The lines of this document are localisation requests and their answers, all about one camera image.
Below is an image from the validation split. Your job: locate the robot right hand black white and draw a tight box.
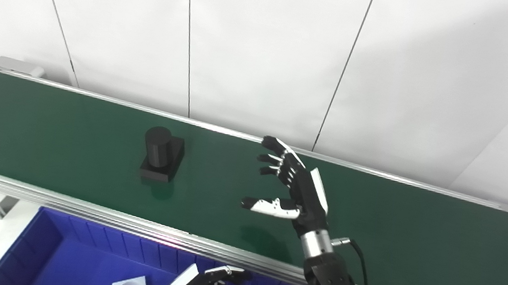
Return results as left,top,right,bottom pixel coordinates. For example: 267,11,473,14
237,133,338,241

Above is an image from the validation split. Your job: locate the black cylinder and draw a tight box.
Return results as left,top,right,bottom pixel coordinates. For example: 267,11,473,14
138,125,187,184

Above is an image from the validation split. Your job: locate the green conveyor belt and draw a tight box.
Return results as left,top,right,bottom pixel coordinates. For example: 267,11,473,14
0,65,508,285
0,72,508,285

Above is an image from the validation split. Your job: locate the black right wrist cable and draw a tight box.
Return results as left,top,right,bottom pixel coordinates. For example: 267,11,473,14
326,236,382,285

